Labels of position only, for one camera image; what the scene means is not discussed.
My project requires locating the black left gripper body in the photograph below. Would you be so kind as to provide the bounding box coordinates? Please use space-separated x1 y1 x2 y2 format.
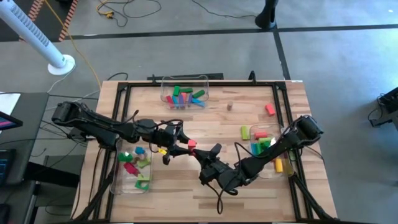
148 121 185 166

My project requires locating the black desk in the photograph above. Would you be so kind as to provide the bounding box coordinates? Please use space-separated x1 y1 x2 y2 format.
0 91 50 187

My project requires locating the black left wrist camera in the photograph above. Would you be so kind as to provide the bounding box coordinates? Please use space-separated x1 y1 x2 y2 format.
135 118 158 134

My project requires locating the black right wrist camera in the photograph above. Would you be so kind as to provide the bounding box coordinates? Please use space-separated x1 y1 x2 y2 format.
209 142 223 158

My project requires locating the clear plastic bin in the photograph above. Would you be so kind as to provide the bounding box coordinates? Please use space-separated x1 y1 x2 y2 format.
160 74 210 110
249 123 295 180
109 136 154 195

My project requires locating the black cable yellow plug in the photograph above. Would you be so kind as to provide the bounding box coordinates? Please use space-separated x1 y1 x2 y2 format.
96 0 162 29

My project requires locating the black laptop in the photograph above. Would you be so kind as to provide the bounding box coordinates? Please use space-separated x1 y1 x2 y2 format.
0 148 17 187

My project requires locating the black power adapter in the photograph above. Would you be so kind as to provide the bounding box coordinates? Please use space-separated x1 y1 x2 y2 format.
68 129 90 142

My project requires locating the green thick block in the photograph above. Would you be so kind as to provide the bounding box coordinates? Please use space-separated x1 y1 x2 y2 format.
118 151 134 163

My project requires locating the black pole stand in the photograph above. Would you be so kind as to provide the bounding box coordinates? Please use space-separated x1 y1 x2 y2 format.
254 0 280 31

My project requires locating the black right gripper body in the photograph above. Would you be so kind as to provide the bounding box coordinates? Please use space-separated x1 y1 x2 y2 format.
198 160 247 191

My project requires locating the silver aluminium profile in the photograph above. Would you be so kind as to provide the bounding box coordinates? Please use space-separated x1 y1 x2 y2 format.
22 182 43 224

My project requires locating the black floor mat striped edge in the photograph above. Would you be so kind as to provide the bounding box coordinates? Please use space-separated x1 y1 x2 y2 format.
0 0 80 43

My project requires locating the black device with cables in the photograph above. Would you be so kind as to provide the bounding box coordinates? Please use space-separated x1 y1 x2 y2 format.
366 86 398 129

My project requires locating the white tower fan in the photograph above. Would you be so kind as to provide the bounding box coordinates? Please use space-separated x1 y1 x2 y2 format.
0 0 76 77

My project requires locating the white paper sheet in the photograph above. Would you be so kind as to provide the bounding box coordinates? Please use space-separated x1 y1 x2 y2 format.
0 92 22 116

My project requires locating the black tablet screen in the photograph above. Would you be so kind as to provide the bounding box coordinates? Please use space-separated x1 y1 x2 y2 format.
0 111 24 131

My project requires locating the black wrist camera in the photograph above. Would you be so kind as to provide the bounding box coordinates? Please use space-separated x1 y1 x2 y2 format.
209 142 223 158
135 118 158 134

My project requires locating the black floor cable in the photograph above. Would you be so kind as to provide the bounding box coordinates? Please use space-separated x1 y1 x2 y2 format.
106 72 129 82
191 0 259 19

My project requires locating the long black bar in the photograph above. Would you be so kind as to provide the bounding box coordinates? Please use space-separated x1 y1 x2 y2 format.
146 72 224 82

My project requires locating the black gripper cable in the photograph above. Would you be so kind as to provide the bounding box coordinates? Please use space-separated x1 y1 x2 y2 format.
206 141 249 215
124 108 185 147

